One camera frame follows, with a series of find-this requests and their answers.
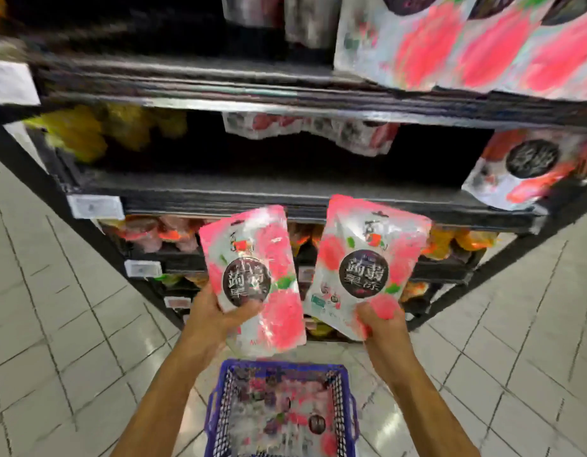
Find blue plastic shopping basket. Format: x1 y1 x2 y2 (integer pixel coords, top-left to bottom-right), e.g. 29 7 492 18
204 359 361 457

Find black low shelf rack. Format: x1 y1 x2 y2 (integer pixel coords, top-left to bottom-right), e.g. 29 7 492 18
0 0 587 331

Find peach pouches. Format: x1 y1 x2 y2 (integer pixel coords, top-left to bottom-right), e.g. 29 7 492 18
226 371 342 457

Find person's left forearm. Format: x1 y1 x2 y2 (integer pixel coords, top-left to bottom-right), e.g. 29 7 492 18
110 345 218 457

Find person's right hand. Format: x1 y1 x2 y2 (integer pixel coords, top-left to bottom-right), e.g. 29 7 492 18
356 301 420 388

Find person's left hand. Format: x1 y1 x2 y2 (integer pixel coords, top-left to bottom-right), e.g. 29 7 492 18
177 282 265 372

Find person's right forearm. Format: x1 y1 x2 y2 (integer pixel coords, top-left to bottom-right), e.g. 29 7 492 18
384 364 480 457

